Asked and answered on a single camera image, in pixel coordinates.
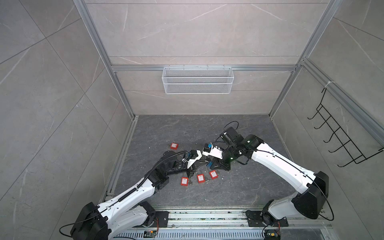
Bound metal base rail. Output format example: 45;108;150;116
116;206;338;240

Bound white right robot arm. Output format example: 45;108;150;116
203;127;329;226

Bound red safety padlock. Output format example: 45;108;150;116
209;171;219;180
170;143;179;150
197;174;206;184
181;177;189;186

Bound white wire mesh basket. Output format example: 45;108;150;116
162;67;235;95

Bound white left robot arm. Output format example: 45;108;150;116
69;150;203;240

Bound black wire hook rack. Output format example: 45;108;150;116
307;88;384;168

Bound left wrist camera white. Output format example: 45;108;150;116
187;150;203;169

